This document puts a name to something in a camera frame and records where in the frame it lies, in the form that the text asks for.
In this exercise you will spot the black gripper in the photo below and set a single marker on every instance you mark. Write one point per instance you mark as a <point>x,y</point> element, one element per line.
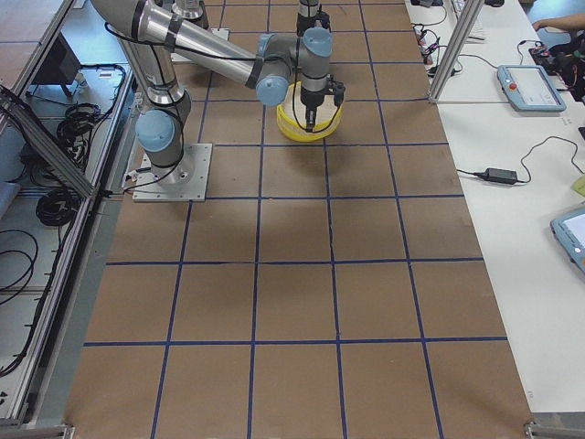
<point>305,19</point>
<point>310,99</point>

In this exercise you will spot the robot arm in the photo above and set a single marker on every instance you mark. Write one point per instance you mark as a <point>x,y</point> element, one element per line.
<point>196,13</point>
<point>285,72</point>

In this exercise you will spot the person hand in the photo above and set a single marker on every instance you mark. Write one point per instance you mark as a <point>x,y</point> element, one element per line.
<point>544,23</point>

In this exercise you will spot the black power adapter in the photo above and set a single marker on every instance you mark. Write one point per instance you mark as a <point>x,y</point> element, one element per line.
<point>497,175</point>

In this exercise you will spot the teach pendant far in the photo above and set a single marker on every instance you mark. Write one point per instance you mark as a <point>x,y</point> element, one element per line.
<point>528,89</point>

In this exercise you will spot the teach pendant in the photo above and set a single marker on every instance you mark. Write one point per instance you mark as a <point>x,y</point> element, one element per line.
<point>528,89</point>
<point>568,230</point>

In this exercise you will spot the teach pendant near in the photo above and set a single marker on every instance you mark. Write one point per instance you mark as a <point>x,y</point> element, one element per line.
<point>568,230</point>

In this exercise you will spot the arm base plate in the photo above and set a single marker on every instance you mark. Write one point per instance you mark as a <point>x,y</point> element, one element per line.
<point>187,182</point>
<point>220,32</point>

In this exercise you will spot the aluminium frame post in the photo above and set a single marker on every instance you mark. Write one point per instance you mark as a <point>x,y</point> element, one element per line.
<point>461,31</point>

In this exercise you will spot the aluminium frame rail left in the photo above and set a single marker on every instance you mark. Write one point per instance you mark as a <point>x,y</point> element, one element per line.
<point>43,142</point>

